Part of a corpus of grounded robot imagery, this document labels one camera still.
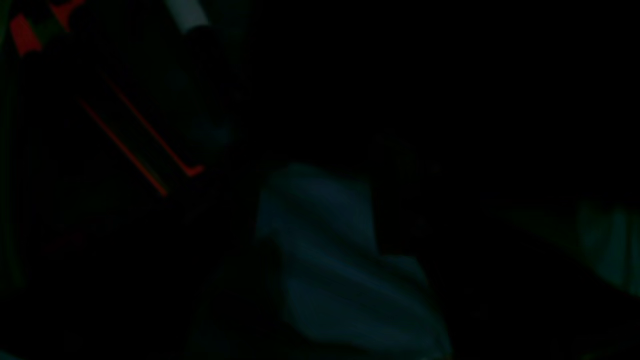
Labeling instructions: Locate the black printed t-shirt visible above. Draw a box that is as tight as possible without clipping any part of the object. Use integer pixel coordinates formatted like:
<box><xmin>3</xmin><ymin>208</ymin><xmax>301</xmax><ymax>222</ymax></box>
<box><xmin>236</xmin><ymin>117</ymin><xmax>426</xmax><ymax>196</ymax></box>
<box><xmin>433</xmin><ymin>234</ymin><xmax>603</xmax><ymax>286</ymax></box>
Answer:
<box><xmin>205</xmin><ymin>0</ymin><xmax>639</xmax><ymax>360</ymax></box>

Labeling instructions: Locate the teal table cloth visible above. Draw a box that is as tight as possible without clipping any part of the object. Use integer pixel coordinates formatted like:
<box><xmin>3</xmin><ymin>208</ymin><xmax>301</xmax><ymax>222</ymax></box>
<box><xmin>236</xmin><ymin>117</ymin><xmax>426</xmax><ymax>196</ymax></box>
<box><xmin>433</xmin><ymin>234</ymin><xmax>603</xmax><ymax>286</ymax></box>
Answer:
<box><xmin>255</xmin><ymin>164</ymin><xmax>453</xmax><ymax>360</ymax></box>

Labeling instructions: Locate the orange black utility knife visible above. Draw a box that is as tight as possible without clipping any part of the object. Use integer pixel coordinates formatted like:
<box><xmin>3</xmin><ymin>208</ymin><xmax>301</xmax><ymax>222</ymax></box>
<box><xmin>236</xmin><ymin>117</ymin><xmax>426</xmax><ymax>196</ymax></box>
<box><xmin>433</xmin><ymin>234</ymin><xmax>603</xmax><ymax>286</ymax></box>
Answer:
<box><xmin>7</xmin><ymin>0</ymin><xmax>206</xmax><ymax>198</ymax></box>

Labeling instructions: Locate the white black marker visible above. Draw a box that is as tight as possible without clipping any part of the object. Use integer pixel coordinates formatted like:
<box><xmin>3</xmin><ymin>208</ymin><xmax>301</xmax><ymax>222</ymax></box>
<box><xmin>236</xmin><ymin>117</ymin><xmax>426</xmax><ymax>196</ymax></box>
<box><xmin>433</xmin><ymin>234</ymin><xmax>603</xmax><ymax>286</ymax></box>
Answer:
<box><xmin>164</xmin><ymin>0</ymin><xmax>222</xmax><ymax>56</ymax></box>

